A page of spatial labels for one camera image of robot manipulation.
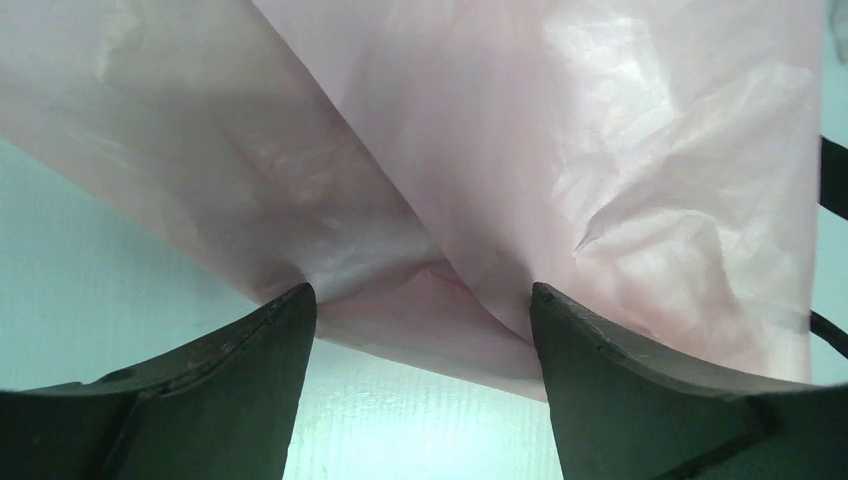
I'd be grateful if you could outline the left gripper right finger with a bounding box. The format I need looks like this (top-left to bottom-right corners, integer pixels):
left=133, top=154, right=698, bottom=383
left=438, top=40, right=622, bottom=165
left=529, top=283, right=847, bottom=479

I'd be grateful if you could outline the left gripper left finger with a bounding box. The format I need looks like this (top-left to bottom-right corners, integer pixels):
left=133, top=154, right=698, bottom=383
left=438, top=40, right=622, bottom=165
left=1, top=284, right=317, bottom=479

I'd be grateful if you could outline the black printed ribbon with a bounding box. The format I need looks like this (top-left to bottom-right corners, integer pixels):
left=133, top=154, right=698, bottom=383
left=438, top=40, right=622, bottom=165
left=810, top=136, right=847, bottom=358

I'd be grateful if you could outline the pink flower bouquet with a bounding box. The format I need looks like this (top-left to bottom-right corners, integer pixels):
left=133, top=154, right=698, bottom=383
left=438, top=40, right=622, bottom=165
left=1, top=1, right=825, bottom=399

